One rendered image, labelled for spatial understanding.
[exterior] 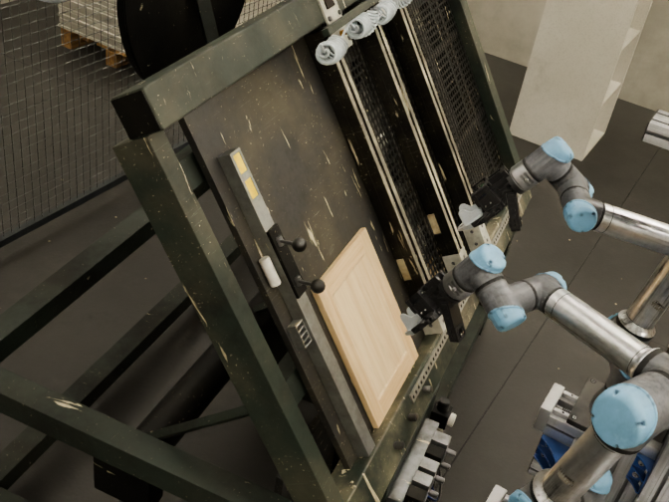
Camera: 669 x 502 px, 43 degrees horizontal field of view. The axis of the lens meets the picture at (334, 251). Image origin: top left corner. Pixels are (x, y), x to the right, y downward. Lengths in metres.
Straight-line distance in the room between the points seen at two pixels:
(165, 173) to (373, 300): 0.96
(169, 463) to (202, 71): 1.14
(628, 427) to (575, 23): 4.67
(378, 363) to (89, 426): 0.88
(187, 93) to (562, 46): 4.53
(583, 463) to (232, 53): 1.23
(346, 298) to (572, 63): 4.02
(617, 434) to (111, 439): 1.47
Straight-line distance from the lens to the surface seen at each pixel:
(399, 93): 2.94
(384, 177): 2.70
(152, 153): 1.90
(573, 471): 1.92
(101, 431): 2.63
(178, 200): 1.92
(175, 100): 1.91
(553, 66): 6.29
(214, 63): 2.06
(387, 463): 2.55
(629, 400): 1.72
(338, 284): 2.46
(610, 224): 2.21
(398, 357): 2.72
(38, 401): 2.73
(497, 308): 1.93
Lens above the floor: 2.73
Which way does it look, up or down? 35 degrees down
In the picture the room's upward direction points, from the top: 10 degrees clockwise
